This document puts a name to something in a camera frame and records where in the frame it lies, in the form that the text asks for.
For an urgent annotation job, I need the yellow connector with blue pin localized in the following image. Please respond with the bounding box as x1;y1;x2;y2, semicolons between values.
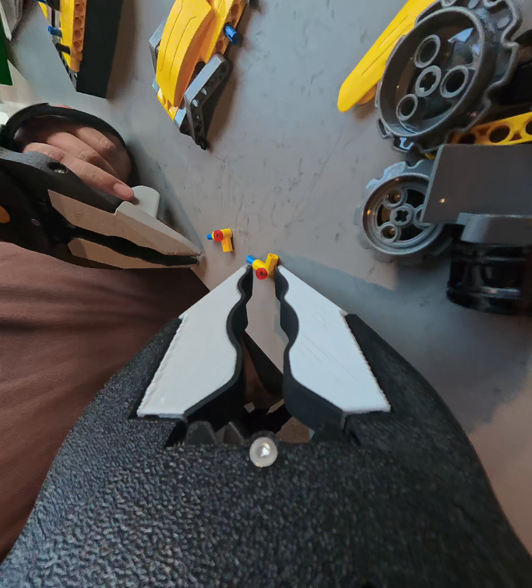
246;253;280;281

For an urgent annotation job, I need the grey desk with wooden edge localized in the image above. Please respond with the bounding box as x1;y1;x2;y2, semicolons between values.
0;0;532;588

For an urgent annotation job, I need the large grey wheel hub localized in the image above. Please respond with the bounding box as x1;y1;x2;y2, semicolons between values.
377;0;532;152

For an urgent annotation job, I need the black and yellow brick block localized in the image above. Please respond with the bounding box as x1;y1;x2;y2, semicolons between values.
36;0;124;99

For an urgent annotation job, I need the yellow and grey brick assembly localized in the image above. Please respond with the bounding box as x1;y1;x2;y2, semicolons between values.
149;0;248;149

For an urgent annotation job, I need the small grey wheel hub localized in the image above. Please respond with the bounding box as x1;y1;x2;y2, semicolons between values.
355;161;450;267

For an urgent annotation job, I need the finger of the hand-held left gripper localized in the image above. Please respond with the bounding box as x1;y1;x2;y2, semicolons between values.
47;186;202;258
67;236;200;271

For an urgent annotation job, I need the yellow grey brick chassis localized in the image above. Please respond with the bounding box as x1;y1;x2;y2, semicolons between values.
420;55;532;386

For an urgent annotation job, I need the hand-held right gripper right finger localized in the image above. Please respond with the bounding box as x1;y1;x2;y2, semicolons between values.
273;265;393;436

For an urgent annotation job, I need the yellow curved panel piece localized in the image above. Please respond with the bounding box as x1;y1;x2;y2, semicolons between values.
337;0;437;113

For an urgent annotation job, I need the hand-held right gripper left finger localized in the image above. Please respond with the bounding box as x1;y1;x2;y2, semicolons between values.
136;267;255;434

